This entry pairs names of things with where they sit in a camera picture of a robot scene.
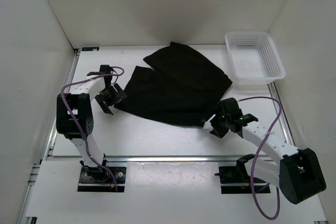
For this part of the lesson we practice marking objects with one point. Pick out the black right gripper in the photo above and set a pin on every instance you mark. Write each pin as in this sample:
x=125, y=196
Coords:
x=218, y=130

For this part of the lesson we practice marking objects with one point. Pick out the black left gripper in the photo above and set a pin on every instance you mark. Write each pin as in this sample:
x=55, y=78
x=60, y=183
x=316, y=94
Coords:
x=119, y=95

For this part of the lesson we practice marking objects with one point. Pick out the black shorts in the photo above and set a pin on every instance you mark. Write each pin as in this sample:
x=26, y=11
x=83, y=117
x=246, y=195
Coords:
x=180, y=86

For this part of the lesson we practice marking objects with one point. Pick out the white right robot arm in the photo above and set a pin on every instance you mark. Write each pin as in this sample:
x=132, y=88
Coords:
x=297, y=173

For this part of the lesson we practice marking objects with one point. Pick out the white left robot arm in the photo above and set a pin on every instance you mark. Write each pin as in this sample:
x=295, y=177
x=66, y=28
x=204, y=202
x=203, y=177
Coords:
x=85, y=91

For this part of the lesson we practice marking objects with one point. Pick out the white perforated plastic basket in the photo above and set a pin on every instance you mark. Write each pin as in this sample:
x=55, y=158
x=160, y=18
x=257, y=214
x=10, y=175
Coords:
x=254, y=58

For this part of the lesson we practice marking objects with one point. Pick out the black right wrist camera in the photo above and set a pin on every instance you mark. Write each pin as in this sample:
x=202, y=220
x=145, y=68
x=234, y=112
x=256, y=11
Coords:
x=230, y=107

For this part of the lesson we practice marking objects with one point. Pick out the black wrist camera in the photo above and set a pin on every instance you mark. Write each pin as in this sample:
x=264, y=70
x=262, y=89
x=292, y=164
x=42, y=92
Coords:
x=104, y=69
x=230, y=107

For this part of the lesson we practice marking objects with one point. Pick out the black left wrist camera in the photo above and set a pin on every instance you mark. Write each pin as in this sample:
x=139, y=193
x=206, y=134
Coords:
x=104, y=69

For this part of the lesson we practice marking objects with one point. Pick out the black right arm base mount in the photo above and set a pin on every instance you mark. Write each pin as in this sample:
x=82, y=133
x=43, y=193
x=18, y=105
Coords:
x=234, y=179

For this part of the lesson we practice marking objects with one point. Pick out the aluminium front rail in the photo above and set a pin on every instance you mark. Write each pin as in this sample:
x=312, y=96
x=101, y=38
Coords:
x=216, y=158

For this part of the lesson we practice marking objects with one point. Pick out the aluminium rail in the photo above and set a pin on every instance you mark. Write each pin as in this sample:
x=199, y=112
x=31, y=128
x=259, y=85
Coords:
x=64, y=123
x=314, y=201
x=216, y=158

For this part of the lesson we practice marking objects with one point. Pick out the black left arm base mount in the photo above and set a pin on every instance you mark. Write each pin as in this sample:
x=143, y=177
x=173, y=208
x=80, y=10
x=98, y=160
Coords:
x=96, y=179

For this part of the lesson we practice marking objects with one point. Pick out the aluminium right side rail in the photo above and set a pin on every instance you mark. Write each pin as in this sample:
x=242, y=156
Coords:
x=314, y=201

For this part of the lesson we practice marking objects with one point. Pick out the aluminium left side rail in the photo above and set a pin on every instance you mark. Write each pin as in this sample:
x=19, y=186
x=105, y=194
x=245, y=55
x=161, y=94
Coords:
x=64, y=123

